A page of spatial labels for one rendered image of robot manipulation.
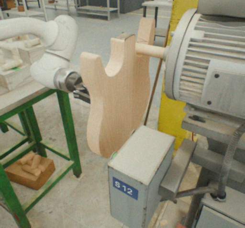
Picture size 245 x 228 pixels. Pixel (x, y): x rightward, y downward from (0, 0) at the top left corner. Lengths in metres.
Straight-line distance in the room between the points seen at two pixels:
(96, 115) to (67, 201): 1.26
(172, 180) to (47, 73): 0.58
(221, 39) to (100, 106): 0.33
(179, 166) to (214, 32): 0.33
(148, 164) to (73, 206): 1.32
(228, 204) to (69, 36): 0.76
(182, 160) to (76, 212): 1.23
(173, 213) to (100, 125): 0.90
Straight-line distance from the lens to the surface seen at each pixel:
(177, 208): 1.37
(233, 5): 0.51
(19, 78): 1.23
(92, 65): 0.46
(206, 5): 0.51
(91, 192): 1.76
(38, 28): 0.81
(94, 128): 0.58
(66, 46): 0.85
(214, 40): 0.50
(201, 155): 0.61
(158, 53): 0.63
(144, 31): 0.70
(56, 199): 1.79
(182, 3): 1.52
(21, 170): 1.89
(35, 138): 1.89
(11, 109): 1.11
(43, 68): 0.85
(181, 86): 0.53
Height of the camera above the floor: 1.46
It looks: 33 degrees down
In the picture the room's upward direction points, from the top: straight up
